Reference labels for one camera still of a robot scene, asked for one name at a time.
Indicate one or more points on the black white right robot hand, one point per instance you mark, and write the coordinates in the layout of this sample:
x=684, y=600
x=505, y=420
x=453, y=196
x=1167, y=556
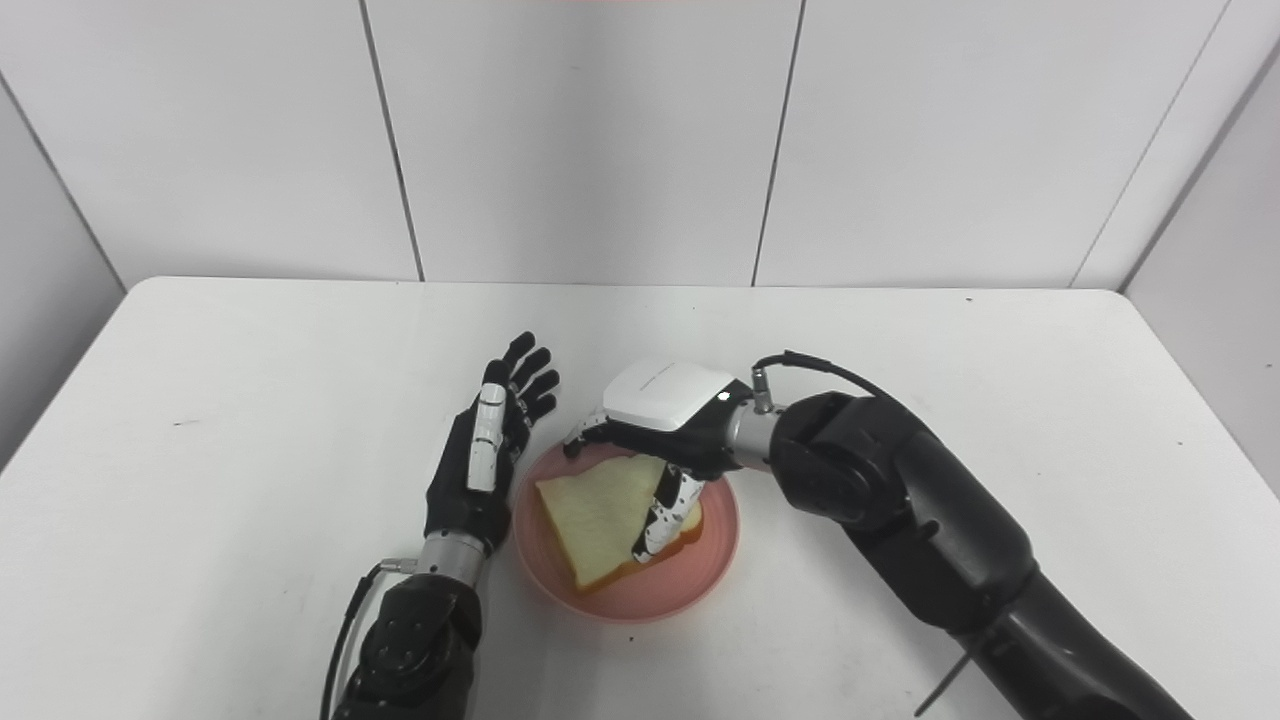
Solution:
x=670, y=400

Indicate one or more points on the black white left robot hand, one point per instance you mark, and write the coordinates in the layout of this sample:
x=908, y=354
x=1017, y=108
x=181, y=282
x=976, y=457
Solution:
x=465, y=510

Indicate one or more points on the slice of white bread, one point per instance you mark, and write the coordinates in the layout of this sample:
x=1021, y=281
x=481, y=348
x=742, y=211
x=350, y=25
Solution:
x=595, y=520

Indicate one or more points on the pink round plate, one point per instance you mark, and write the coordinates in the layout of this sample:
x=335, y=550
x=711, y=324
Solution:
x=640, y=595

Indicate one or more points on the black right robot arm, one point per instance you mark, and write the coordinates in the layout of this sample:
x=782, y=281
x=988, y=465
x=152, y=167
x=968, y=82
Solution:
x=900, y=480

